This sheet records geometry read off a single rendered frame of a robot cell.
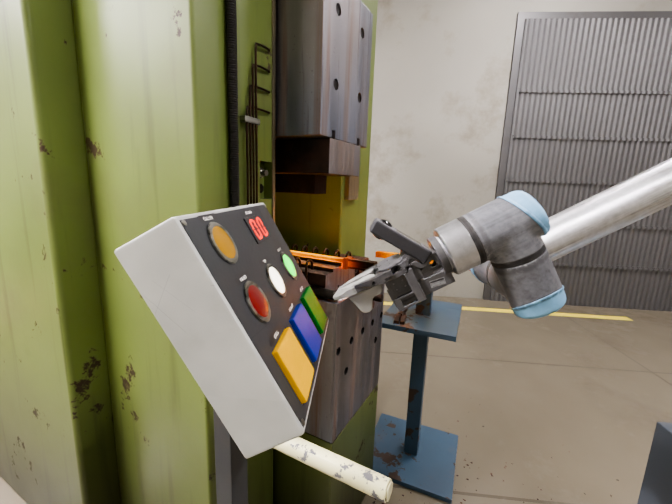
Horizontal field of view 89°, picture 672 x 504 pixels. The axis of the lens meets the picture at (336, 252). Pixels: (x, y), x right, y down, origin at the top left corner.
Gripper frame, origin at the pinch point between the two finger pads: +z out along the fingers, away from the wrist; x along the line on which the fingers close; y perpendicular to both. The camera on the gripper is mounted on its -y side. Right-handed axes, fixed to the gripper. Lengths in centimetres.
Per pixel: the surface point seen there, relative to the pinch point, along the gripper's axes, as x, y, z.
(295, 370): -22.1, 1.0, 5.1
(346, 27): 42, -55, -29
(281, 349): -22.6, -2.4, 5.1
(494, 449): 90, 128, -13
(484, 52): 333, -75, -190
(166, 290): -27.0, -15.2, 10.9
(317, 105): 31, -38, -12
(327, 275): 36.3, 3.3, 7.6
